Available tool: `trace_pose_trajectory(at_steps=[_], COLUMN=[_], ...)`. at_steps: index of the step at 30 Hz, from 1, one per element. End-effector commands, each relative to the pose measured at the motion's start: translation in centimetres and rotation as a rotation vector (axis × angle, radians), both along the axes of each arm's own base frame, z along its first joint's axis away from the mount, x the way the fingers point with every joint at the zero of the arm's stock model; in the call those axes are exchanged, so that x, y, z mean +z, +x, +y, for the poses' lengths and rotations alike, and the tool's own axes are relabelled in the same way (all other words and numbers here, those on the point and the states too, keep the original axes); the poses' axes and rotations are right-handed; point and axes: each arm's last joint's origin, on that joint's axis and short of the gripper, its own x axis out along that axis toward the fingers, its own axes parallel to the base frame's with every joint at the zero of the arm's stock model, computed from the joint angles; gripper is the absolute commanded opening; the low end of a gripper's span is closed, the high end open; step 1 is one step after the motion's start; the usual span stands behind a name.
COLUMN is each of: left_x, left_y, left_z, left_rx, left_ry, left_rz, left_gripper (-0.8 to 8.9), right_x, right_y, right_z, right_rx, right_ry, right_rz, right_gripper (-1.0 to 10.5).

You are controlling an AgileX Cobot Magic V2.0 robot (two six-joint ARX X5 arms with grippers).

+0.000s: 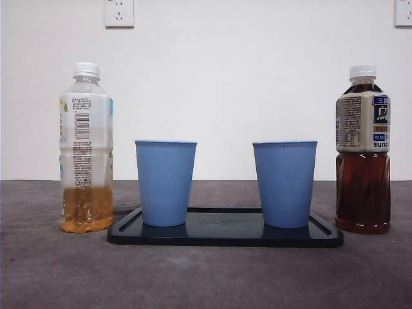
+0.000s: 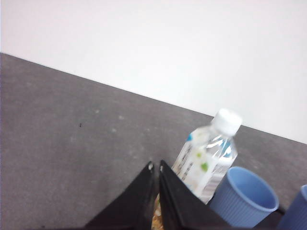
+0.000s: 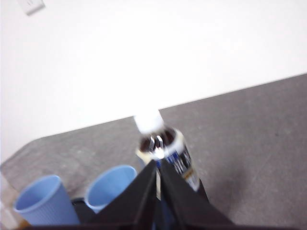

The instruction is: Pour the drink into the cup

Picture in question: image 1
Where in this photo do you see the blue ribbed plastic cup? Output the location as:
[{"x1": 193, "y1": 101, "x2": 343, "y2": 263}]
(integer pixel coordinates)
[
  {"x1": 252, "y1": 140, "x2": 319, "y2": 230},
  {"x1": 134, "y1": 139, "x2": 198, "y2": 227}
]

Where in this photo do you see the yellow tea bottle white label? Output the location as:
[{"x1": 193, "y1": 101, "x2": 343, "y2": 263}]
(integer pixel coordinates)
[{"x1": 59, "y1": 62, "x2": 115, "y2": 234}]

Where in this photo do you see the white wall socket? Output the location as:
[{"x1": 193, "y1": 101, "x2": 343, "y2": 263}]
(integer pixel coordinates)
[
  {"x1": 104, "y1": 0, "x2": 135, "y2": 28},
  {"x1": 394, "y1": 0, "x2": 412, "y2": 28}
]

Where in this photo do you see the dark blue plastic tray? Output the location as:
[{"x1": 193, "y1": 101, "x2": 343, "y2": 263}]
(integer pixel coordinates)
[{"x1": 106, "y1": 207, "x2": 344, "y2": 248}]

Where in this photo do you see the dark tea bottle beige label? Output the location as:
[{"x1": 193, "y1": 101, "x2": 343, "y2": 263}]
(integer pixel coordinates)
[{"x1": 334, "y1": 64, "x2": 392, "y2": 235}]

